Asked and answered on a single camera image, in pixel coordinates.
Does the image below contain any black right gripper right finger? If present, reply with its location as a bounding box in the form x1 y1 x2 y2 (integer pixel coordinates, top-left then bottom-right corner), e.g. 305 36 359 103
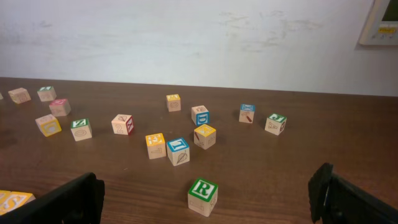
308 162 397 224

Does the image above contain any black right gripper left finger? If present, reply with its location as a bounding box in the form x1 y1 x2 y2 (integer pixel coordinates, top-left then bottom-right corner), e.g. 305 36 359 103
1 172 105 224

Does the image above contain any yellow S block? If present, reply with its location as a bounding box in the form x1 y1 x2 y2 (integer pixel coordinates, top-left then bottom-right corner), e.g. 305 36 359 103
0 190 11 205

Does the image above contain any yellow block back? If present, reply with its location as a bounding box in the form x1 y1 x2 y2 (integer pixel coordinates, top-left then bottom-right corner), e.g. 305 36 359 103
166 94 181 112

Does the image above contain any green Z block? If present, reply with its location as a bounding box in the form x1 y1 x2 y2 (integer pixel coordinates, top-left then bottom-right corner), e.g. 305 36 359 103
71 118 93 141

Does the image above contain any plain top wooden block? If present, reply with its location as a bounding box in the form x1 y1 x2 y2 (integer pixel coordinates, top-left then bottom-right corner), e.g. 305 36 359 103
35 114 62 137

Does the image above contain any plain top block red-side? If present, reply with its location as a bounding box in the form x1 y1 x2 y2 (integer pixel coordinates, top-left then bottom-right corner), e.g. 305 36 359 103
111 114 134 135

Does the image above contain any green J block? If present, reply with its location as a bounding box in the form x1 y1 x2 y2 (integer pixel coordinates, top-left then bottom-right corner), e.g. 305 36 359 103
264 113 287 135

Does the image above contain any red Q block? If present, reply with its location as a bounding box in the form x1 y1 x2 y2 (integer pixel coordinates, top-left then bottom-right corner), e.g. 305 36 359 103
49 99 72 117

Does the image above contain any blue I block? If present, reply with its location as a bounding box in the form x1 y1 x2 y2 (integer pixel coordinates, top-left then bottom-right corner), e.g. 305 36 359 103
166 138 190 166

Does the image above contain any green L block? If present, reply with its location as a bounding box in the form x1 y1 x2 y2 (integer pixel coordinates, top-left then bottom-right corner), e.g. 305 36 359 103
37 86 57 101

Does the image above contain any plain top yellow-side block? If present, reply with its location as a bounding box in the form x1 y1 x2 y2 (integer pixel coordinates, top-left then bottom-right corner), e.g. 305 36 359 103
8 88 31 104

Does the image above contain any green R block right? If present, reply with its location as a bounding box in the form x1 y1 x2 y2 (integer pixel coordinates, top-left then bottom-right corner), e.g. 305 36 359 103
187 178 218 217

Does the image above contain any blue X block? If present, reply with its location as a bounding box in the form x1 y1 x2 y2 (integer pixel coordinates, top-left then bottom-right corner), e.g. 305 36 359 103
239 104 256 123

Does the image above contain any blue D side block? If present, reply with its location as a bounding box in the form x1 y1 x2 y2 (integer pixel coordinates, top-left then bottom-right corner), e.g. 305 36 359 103
191 105 210 126

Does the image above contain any beige wall panel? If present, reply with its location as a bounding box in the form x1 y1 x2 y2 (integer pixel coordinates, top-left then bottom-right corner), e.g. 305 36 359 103
359 0 397 46

